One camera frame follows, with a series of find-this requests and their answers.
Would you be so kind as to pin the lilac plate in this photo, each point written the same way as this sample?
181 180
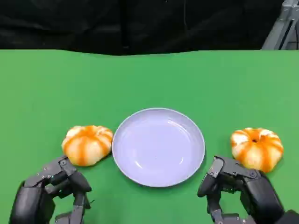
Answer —
158 149

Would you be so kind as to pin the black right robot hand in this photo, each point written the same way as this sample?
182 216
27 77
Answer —
257 193

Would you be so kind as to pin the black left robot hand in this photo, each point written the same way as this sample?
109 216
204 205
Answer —
35 198

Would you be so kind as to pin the green table cloth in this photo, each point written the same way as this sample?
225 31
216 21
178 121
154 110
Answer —
149 81

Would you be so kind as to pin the black backdrop curtain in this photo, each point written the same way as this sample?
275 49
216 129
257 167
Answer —
116 23

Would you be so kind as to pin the orange white toy bread roll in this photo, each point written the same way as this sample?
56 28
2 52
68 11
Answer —
87 144
257 149

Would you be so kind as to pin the grey metal frame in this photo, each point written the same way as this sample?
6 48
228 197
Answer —
283 25

